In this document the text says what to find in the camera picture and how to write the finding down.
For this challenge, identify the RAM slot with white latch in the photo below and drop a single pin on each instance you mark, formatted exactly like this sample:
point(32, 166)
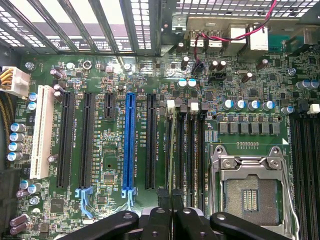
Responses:
point(313, 162)
point(171, 106)
point(193, 150)

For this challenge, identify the white power connector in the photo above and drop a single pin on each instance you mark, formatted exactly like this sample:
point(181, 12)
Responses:
point(18, 80)

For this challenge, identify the metal rear port block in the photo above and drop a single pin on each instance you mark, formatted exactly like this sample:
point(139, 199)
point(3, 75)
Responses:
point(212, 27)

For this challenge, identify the blue-top capacitor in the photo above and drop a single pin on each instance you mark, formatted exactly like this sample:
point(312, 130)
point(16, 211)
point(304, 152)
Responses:
point(17, 127)
point(268, 105)
point(240, 104)
point(14, 146)
point(253, 105)
point(182, 83)
point(13, 156)
point(192, 83)
point(16, 137)
point(227, 104)

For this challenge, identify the silver rear port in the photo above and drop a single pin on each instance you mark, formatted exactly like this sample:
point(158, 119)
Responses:
point(303, 37)

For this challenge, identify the white PCI expansion slot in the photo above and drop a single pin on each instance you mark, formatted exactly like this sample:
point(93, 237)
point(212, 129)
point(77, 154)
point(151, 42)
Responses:
point(41, 132)

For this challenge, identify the grey metal PC case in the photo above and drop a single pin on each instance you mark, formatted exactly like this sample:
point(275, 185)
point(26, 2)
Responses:
point(165, 25)

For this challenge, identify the RAM slot with black latch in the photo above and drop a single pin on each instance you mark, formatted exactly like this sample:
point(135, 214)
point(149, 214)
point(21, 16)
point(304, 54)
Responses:
point(300, 162)
point(203, 150)
point(180, 150)

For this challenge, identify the metal case slot bar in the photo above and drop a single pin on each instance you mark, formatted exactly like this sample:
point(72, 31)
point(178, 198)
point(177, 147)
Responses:
point(105, 27)
point(80, 27)
point(32, 27)
point(55, 27)

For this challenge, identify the blue expansion slot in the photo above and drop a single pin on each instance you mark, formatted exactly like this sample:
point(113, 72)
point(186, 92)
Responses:
point(129, 140)

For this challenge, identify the short black expansion slot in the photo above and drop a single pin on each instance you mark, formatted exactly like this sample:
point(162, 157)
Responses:
point(109, 105)

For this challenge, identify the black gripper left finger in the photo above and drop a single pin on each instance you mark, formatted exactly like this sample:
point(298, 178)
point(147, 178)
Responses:
point(160, 225)

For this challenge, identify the long black expansion slot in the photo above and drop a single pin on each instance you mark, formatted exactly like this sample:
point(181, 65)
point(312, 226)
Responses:
point(65, 140)
point(151, 140)
point(86, 140)

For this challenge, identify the green motherboard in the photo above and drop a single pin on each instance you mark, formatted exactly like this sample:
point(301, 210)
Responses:
point(112, 150)

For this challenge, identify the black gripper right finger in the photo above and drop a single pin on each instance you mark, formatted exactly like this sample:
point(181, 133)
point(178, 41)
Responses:
point(185, 225)

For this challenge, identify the metal CPU socket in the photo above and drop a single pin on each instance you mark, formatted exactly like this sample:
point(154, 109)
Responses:
point(250, 170)

